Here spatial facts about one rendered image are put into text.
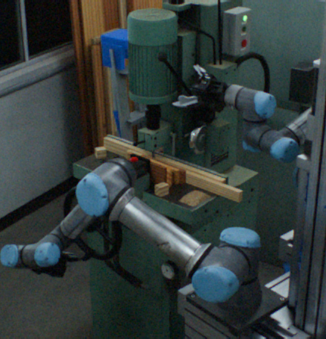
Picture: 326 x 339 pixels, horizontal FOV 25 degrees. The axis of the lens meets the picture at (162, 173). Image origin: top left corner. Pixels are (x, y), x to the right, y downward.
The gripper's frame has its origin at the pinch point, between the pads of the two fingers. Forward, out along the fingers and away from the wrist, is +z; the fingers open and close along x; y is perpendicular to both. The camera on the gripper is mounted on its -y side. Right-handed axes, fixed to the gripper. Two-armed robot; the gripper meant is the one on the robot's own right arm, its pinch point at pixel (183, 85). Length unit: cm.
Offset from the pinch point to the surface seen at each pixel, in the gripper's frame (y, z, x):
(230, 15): -13.4, 7.5, -37.4
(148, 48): 5.1, 17.6, -8.2
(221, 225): -65, 0, 26
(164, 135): -28.2, 18.7, 9.6
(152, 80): -4.1, 16.7, -0.6
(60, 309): -99, 78, 86
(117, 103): -77, 92, -15
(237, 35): -19.3, 4.8, -33.0
